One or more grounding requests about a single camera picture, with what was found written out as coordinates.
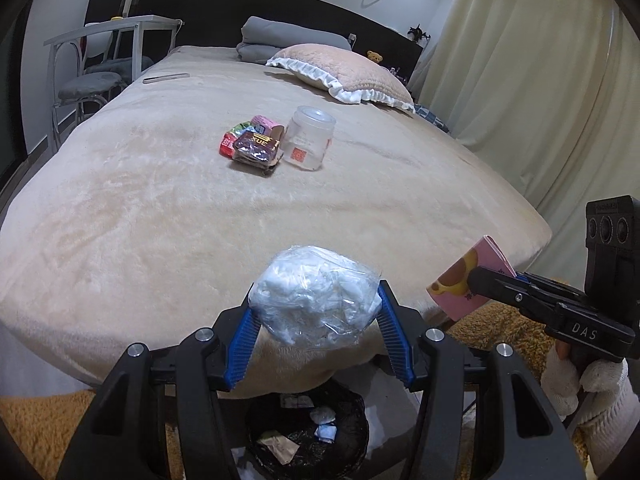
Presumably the pink carton box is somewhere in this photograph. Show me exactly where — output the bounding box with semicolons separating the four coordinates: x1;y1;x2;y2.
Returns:
426;235;516;321

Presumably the white plastic bag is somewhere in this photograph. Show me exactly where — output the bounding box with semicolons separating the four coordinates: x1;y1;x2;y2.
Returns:
248;246;382;349

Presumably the clear plastic lidded container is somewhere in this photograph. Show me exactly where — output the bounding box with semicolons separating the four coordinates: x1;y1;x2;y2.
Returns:
281;105;336;171

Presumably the dark red XUE package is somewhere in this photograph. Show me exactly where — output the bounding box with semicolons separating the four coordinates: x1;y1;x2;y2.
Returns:
232;131;282;174

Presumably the black trash bin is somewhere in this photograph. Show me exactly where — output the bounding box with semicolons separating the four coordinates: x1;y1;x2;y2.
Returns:
232;379;369;479

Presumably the white gloved right hand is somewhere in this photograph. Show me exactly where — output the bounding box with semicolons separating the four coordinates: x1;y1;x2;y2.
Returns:
541;341;639;479

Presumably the cream curtain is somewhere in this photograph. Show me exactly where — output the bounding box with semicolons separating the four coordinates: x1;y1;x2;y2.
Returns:
409;0;639;284

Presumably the beige bed blanket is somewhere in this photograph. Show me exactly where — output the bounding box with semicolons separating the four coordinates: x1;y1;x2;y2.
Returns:
1;47;552;384

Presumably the pink frilled pillow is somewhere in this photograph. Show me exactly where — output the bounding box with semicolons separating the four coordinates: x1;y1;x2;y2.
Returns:
266;44;414;114

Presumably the small teddy bear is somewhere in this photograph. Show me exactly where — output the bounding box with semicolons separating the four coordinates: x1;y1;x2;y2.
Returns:
367;51;383;64

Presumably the black figurine on headboard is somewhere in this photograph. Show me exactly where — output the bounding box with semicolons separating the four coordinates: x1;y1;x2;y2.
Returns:
407;25;431;44

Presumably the pink small box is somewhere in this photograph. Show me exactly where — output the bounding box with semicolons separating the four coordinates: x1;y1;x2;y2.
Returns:
250;115;285;141

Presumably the green red snack wrapper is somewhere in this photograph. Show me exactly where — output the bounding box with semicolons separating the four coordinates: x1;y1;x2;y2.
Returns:
219;122;254;158

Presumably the grey folded blanket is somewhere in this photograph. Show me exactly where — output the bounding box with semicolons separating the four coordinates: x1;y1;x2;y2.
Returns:
236;16;352;64

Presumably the grey cushioned chair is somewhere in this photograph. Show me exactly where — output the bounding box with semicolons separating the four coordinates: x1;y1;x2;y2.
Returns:
52;72;126;134

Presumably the black smartphone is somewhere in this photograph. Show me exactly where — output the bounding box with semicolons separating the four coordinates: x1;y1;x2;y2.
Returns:
142;73;191;84

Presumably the black headboard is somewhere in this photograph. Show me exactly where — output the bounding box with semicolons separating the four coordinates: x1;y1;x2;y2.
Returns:
85;0;423;78

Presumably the black camera box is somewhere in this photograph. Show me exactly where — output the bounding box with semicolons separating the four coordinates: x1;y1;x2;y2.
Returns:
585;195;639;312

